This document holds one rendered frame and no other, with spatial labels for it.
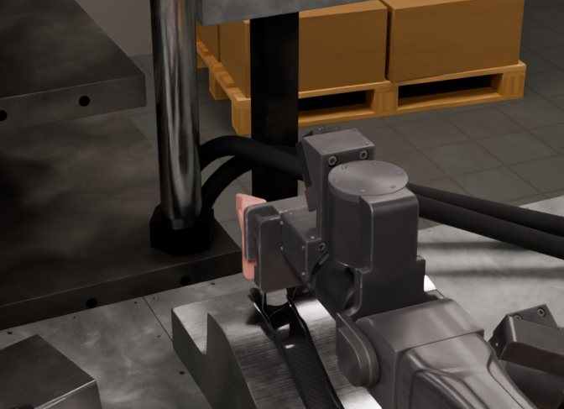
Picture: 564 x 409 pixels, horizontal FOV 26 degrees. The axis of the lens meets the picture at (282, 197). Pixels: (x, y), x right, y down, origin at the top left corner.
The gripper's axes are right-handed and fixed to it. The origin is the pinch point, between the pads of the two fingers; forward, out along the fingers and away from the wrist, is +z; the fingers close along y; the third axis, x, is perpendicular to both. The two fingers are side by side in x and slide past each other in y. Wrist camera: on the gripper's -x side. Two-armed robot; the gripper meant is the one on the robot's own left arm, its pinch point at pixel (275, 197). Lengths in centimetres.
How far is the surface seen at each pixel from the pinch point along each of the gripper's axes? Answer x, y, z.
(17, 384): 28.2, 20.7, 22.2
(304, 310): 25.8, -11.3, 20.1
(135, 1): 91, -79, 333
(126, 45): 108, -75, 334
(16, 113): 17, 10, 68
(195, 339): 33.0, -1.4, 29.8
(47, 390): 28.2, 18.0, 19.8
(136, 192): 39, -9, 82
